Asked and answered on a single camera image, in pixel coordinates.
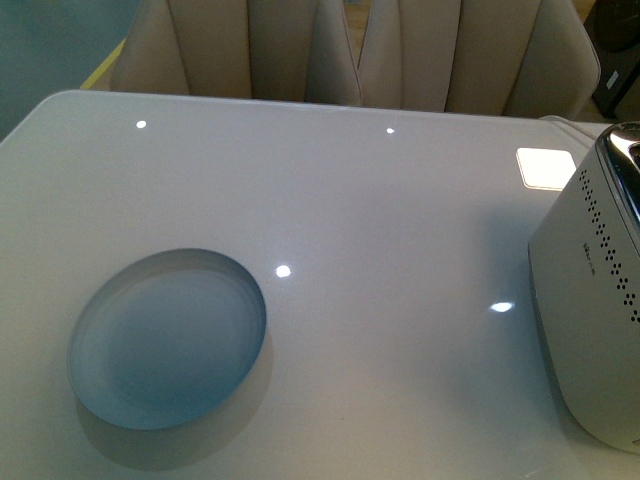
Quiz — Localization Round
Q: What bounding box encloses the light blue plate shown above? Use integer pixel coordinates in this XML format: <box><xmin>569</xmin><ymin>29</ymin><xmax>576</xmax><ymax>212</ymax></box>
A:
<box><xmin>67</xmin><ymin>248</ymin><xmax>267</xmax><ymax>431</ymax></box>

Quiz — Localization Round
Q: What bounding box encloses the beige chair left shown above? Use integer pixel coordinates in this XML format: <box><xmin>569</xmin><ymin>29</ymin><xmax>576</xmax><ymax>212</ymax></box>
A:
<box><xmin>111</xmin><ymin>1</ymin><xmax>361</xmax><ymax>106</ymax></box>

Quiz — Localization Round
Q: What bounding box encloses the beige chair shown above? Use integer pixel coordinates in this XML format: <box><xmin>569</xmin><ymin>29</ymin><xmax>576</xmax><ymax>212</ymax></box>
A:
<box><xmin>111</xmin><ymin>1</ymin><xmax>361</xmax><ymax>106</ymax></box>
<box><xmin>358</xmin><ymin>1</ymin><xmax>600</xmax><ymax>119</ymax></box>

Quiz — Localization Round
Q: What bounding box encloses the white chrome-top toaster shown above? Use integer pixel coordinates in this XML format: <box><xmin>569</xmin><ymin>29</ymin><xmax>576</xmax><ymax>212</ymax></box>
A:
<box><xmin>528</xmin><ymin>122</ymin><xmax>639</xmax><ymax>453</ymax></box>

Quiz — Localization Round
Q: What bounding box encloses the beige chair right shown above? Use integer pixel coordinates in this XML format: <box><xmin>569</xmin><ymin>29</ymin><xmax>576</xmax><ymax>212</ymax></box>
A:
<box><xmin>358</xmin><ymin>1</ymin><xmax>600</xmax><ymax>119</ymax></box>

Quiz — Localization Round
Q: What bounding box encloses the dark front-load washing machine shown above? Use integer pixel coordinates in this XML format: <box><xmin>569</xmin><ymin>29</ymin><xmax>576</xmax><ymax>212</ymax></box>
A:
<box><xmin>584</xmin><ymin>0</ymin><xmax>639</xmax><ymax>118</ymax></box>

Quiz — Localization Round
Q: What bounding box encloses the white toaster power cable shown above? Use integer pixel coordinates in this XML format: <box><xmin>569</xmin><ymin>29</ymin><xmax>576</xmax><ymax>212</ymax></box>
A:
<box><xmin>537</xmin><ymin>114</ymin><xmax>591</xmax><ymax>132</ymax></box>

